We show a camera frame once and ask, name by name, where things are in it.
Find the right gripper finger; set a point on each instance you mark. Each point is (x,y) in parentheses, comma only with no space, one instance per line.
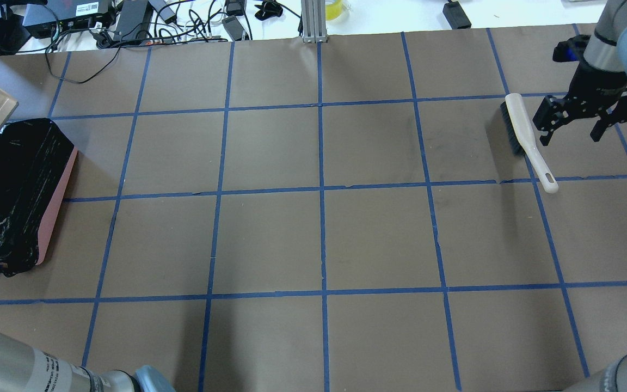
(608,119)
(552,113)

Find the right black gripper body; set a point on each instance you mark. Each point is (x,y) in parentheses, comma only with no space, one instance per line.
(600,83)

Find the white hand brush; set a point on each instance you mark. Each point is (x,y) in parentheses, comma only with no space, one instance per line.
(521,138)

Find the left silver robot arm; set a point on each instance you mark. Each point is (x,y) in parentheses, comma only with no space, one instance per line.
(26,368)

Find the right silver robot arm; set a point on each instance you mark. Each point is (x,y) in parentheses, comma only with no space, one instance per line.
(607,48)

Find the bin with black bag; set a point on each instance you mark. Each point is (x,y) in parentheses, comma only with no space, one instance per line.
(33,157)

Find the black power adapter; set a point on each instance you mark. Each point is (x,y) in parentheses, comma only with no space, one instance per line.
(455,15)

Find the yellow tape roll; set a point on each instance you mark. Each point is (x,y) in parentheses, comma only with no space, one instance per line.
(333,9)

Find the black power brick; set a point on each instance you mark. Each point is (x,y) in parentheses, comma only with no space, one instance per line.
(133,17)

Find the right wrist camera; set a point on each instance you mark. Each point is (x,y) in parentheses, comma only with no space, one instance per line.
(571,50)

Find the aluminium frame post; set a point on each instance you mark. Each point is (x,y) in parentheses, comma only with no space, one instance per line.
(313,21)

